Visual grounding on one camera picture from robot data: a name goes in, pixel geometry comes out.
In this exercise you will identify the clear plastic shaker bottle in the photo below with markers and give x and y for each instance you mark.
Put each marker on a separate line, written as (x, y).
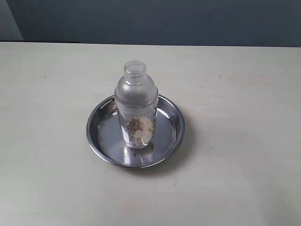
(136, 98)

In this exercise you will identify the round stainless steel plate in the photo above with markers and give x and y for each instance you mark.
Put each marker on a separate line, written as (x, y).
(104, 135)

